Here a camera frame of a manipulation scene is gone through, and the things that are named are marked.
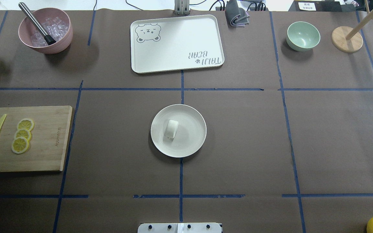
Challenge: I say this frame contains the white round plate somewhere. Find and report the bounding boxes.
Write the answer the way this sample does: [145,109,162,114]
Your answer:
[150,104,207,158]

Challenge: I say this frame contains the white bear tray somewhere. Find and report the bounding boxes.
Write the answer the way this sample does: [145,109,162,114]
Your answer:
[130,15,225,74]

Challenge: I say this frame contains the folded grey cloth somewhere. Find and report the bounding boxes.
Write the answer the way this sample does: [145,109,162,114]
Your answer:
[225,0,250,28]

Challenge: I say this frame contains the black power strip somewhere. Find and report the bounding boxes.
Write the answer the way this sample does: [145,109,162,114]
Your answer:
[210,0,267,11]

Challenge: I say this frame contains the green bowl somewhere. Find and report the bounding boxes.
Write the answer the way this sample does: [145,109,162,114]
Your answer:
[286,22,321,52]

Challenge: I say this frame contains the bamboo cutting board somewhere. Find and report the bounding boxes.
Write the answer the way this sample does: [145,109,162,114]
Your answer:
[0,105,73,172]

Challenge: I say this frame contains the clear ice cubes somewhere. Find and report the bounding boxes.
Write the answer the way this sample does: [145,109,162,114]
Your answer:
[30,17,69,47]

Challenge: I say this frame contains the black box with label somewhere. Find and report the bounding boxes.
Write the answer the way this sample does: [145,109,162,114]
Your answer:
[288,0,342,12]

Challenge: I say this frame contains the middle lemon slice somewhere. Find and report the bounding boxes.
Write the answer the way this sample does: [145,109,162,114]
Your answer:
[14,128,32,141]

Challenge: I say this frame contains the bottom lemon slice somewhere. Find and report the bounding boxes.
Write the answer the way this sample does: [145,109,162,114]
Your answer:
[11,136,29,154]

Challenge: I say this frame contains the pink bowl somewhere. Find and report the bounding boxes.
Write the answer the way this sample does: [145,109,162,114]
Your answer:
[18,8,73,54]

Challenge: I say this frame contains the wooden mug stand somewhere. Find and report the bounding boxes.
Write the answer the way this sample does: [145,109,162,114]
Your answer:
[331,9,373,53]

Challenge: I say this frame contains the aluminium frame post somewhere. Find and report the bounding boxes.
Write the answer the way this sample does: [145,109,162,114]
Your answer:
[174,0,190,15]

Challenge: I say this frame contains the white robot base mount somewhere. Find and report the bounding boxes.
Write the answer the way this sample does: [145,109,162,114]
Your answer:
[137,222,223,233]

